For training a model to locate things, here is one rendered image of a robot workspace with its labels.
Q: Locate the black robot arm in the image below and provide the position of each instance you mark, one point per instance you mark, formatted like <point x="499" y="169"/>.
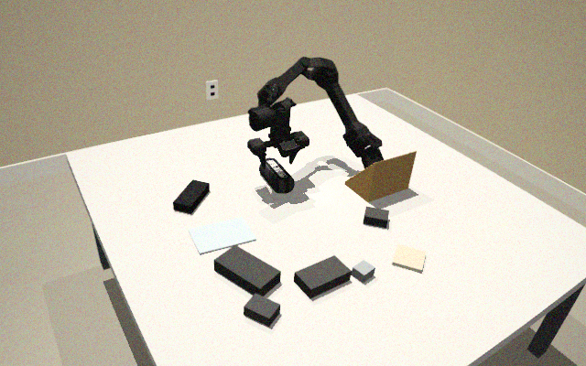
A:
<point x="357" y="135"/>

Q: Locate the dark grey controller unit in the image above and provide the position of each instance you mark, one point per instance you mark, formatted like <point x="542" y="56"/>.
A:
<point x="277" y="177"/>

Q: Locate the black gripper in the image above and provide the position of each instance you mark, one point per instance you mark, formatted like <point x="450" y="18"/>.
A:
<point x="258" y="147"/>

